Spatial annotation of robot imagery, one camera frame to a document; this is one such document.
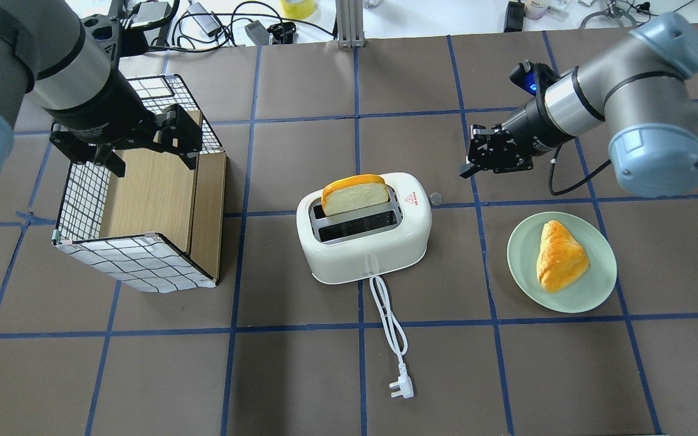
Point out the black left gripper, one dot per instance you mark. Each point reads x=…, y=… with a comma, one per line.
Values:
x=102, y=115

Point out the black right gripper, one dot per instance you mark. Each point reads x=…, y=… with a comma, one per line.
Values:
x=528, y=125

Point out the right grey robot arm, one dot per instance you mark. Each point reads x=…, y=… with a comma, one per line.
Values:
x=637, y=88

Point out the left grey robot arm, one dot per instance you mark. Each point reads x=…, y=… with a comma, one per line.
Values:
x=69, y=66

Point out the bread slice in toaster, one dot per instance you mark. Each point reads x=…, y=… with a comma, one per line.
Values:
x=354, y=193

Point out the white two-slot toaster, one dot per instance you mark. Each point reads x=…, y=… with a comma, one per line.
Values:
x=368, y=242

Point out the wooden box with checked cloth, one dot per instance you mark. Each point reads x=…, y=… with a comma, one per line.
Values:
x=158, y=228

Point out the golden triangular pastry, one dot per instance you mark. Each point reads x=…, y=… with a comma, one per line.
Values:
x=561, y=259

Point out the pale green plate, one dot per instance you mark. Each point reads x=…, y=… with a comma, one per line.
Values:
x=586, y=293

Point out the black power adapter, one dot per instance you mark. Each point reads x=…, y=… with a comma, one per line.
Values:
x=514, y=17

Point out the yellow tape roll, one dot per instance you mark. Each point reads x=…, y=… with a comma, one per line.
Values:
x=298, y=9

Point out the aluminium frame post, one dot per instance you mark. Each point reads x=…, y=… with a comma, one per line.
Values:
x=350, y=25

